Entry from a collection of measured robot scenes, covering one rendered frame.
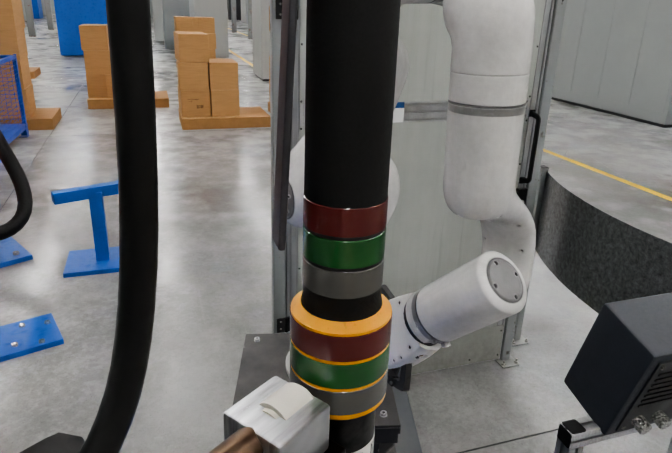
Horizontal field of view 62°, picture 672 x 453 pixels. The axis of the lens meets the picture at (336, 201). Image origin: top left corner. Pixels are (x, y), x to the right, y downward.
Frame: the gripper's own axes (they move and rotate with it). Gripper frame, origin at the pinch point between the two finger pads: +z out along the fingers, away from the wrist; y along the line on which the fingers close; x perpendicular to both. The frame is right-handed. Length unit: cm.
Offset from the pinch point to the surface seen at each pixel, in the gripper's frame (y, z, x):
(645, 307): -3.4, -30.1, -31.5
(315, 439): -17, -56, 44
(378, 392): -15, -57, 41
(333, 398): -15, -56, 43
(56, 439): -13, -36, 51
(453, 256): 60, 91, -122
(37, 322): 81, 248, 29
